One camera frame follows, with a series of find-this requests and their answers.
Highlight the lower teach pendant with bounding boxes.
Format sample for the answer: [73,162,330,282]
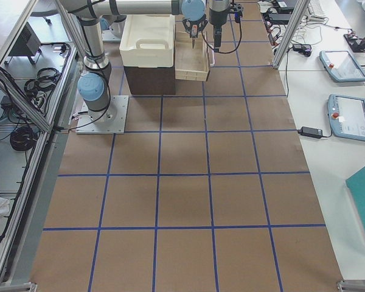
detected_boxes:
[327,94,365,142]

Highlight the teach pendant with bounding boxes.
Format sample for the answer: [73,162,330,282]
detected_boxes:
[327,94,365,142]
[319,50,365,83]

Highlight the aluminium frame post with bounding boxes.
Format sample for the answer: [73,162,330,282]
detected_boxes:
[273,0,310,69]

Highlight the dark brown drawer cabinet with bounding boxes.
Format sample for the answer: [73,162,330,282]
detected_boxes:
[124,66,176,96]

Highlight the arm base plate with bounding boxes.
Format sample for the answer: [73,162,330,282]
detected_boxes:
[75,96,130,134]

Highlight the cream plastic tray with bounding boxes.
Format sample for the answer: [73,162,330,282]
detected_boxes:
[119,15,175,68]

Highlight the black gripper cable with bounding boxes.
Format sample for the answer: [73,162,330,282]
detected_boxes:
[200,12,243,55]

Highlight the grey electronics box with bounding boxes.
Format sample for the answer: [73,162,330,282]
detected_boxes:
[4,22,41,65]

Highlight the black power adapter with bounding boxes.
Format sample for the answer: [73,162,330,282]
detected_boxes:
[297,127,323,139]

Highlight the coiled black cables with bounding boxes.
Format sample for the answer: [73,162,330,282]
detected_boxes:
[9,42,72,153]

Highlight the wooden drawer with white handle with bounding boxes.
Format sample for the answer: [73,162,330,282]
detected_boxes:
[175,32,215,82]

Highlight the grey orange scissors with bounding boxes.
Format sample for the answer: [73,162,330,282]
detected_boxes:
[191,24,198,48]

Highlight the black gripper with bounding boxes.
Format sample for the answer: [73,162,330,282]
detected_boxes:
[182,17,208,38]
[209,0,229,51]

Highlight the upper teach pendant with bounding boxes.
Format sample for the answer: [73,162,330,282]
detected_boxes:
[319,50,365,83]

